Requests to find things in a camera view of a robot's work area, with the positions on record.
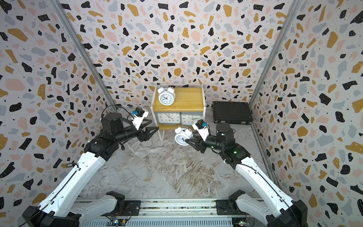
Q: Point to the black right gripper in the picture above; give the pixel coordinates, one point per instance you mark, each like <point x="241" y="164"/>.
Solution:
<point x="198" y="145"/>

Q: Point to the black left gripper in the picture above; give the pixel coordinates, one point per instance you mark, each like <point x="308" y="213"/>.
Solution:
<point x="142" y="135"/>

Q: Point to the white twin-bell clock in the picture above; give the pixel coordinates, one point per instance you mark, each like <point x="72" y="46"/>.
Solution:
<point x="183" y="133"/>
<point x="166" y="95"/>

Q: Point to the grey square clock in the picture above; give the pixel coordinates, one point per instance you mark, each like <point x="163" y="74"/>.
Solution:
<point x="189" y="118"/>
<point x="169" y="118"/>

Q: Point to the wooden shelf white metal frame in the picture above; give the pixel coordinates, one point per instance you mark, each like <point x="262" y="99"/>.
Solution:
<point x="186" y="100"/>

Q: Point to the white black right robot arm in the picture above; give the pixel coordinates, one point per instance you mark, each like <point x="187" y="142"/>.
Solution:
<point x="277" y="208"/>

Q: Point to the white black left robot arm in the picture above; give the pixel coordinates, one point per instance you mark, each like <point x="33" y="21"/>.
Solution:
<point x="57" y="209"/>

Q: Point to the black flat case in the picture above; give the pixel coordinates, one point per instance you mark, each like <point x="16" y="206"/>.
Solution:
<point x="231" y="112"/>

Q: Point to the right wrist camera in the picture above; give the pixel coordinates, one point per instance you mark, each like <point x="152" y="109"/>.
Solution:
<point x="202" y="128"/>

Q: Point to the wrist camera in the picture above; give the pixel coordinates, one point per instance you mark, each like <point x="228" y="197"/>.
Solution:
<point x="202" y="128"/>
<point x="139" y="114"/>

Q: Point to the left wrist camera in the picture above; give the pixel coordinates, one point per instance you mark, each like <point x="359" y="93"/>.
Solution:
<point x="139" y="114"/>

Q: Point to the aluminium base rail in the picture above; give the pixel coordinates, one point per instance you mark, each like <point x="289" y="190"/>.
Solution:
<point x="175" y="211"/>

